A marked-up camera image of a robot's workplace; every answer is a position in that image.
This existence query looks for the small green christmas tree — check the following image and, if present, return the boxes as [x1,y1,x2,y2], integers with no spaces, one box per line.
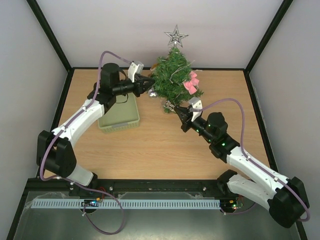
[150,47,204,107]

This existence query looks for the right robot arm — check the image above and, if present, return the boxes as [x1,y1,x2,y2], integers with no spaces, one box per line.
[174,106,310,228]

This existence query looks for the green plastic basket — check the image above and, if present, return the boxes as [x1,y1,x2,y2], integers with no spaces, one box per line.
[98,93,140,134]

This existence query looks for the silver star ornament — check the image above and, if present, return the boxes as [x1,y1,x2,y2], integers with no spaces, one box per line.
[164,24,189,48]

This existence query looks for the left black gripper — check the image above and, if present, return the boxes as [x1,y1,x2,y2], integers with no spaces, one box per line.
[113,75,156,98]

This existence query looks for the white slotted cable duct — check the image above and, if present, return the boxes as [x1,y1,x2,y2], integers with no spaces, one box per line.
[30,198,221,210]

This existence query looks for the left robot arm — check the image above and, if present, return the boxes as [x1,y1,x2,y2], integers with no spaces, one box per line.
[36,61,155,186]

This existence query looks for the brown gingerbread ornament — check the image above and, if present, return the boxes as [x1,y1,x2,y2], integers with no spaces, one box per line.
[150,63,159,71]

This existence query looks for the pink ornaments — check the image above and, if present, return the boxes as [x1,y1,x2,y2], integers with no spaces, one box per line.
[183,71,199,95]

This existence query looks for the purple loop cable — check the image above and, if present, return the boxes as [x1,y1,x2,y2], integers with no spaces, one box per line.
[81,192,126,235]

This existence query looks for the silver ball ornament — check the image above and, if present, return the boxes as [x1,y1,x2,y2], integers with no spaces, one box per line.
[148,89,158,98]

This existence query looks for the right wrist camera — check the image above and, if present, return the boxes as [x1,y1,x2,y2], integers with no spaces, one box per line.
[188,97,203,122]

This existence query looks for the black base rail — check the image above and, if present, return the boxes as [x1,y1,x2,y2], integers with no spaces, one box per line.
[25,178,239,199]

